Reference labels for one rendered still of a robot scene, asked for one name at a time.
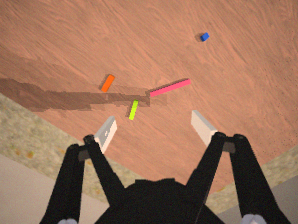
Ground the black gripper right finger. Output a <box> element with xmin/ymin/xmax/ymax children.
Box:
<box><xmin>169</xmin><ymin>110</ymin><xmax>291</xmax><ymax>224</ymax></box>

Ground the pink rod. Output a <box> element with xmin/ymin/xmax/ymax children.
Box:
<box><xmin>150</xmin><ymin>79</ymin><xmax>191</xmax><ymax>97</ymax></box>

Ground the orange rod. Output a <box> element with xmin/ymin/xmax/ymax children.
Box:
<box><xmin>101</xmin><ymin>75</ymin><xmax>115</xmax><ymax>92</ymax></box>

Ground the small blue block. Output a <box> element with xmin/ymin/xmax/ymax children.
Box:
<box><xmin>201</xmin><ymin>32</ymin><xmax>210</xmax><ymax>42</ymax></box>

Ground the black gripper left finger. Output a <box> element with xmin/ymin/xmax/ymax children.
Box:
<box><xmin>39</xmin><ymin>116</ymin><xmax>144</xmax><ymax>224</ymax></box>

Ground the lime green rod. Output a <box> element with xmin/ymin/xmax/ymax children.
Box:
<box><xmin>129</xmin><ymin>99</ymin><xmax>139</xmax><ymax>120</ymax></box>

